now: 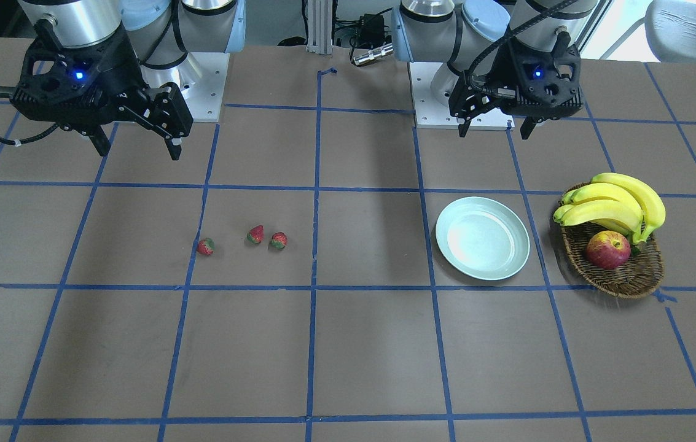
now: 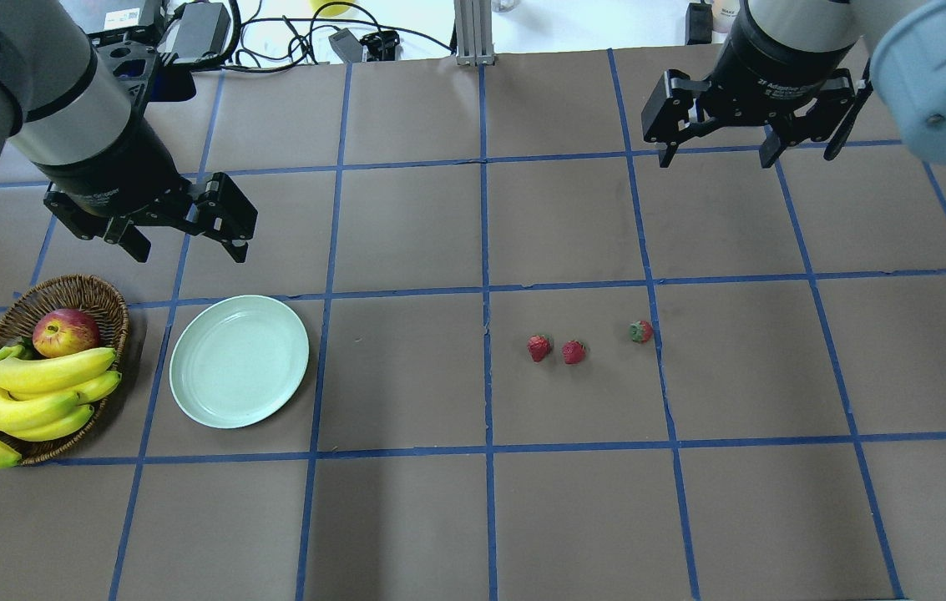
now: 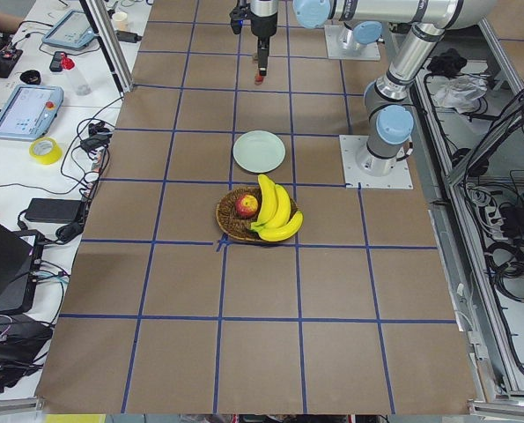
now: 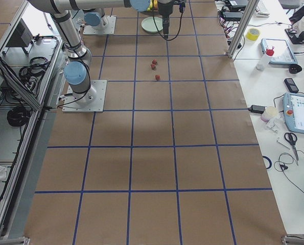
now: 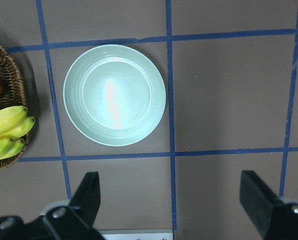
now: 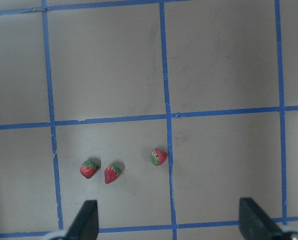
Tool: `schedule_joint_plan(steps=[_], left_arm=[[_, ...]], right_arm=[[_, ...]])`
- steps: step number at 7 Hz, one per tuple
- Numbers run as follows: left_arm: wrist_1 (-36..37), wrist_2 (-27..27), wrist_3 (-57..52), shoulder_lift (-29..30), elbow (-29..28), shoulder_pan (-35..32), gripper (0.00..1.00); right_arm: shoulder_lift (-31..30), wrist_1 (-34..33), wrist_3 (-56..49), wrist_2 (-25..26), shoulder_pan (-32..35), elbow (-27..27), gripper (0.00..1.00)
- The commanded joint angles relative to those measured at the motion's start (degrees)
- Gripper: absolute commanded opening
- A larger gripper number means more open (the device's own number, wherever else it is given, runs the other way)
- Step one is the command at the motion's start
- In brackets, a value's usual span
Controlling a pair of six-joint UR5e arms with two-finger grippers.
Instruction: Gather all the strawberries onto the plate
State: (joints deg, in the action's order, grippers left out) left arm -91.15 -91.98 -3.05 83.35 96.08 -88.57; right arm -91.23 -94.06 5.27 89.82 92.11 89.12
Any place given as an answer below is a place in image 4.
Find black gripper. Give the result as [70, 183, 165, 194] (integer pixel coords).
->
[157, 0, 173, 39]

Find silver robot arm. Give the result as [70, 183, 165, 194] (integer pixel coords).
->
[81, 1, 176, 41]
[29, 1, 150, 107]

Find light green plate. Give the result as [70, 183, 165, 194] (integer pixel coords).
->
[141, 17, 163, 33]

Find large black power brick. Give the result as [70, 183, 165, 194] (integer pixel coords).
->
[222, 12, 243, 21]

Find yellow tape roll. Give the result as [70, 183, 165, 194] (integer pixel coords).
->
[246, 28, 260, 41]

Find white plastic bottle red cap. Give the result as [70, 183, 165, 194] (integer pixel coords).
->
[256, 46, 274, 71]

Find far teach pendant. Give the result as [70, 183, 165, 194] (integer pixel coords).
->
[260, 38, 298, 65]

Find teach pendant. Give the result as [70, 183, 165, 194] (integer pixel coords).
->
[260, 38, 298, 65]
[283, 92, 304, 134]

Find black power adapter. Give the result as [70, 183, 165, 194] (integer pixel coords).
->
[248, 105, 266, 114]

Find white paper cup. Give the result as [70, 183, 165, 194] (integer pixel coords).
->
[261, 106, 278, 122]

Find black remote device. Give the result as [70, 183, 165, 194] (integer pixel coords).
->
[284, 78, 299, 93]

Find near teach pendant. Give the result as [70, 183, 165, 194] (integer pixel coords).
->
[283, 92, 304, 134]

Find blue tape roll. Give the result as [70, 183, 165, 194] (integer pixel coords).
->
[262, 156, 272, 169]

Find black camera cable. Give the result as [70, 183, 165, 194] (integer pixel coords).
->
[152, 10, 187, 41]

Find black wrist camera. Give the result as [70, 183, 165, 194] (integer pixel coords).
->
[174, 0, 186, 13]

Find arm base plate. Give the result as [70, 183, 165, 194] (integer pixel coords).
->
[62, 80, 107, 113]
[83, 14, 116, 35]

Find aluminium frame post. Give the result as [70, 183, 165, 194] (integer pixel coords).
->
[226, 0, 259, 58]

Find black handled scissors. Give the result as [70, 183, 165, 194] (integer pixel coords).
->
[284, 132, 299, 166]

